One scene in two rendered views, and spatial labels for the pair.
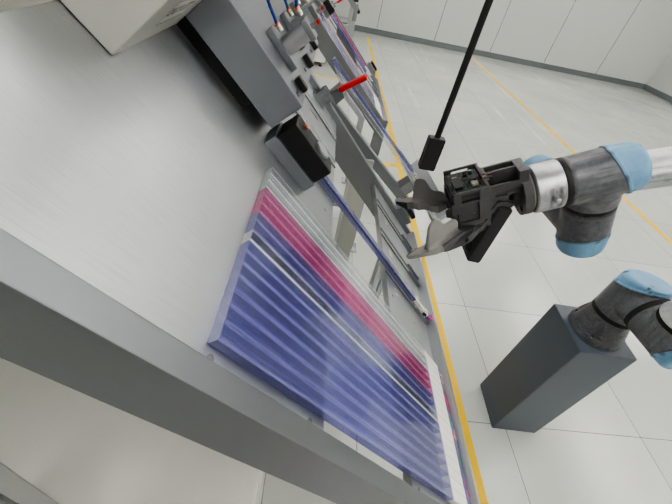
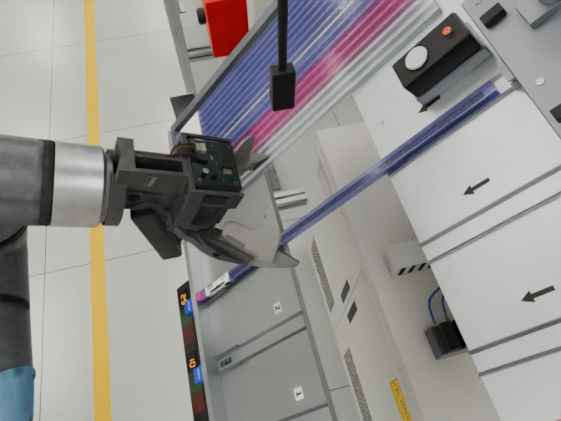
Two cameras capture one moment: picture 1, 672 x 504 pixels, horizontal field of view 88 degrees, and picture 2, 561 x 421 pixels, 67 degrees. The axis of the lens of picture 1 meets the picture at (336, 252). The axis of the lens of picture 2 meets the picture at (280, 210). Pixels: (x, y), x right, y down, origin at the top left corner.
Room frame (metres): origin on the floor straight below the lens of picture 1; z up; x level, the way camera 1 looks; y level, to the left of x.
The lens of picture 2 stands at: (0.74, -0.13, 1.39)
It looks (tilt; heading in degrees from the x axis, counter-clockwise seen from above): 60 degrees down; 174
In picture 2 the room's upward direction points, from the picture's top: straight up
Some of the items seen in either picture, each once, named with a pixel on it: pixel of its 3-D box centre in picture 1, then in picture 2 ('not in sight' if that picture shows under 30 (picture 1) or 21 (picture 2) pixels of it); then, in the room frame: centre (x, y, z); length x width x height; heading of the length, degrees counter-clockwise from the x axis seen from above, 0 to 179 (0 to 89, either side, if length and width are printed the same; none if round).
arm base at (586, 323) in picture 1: (604, 320); not in sight; (0.77, -0.83, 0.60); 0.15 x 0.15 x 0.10
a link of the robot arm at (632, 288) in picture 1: (635, 296); not in sight; (0.76, -0.83, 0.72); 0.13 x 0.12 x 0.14; 13
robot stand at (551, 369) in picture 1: (543, 374); not in sight; (0.77, -0.83, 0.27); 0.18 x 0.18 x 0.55; 6
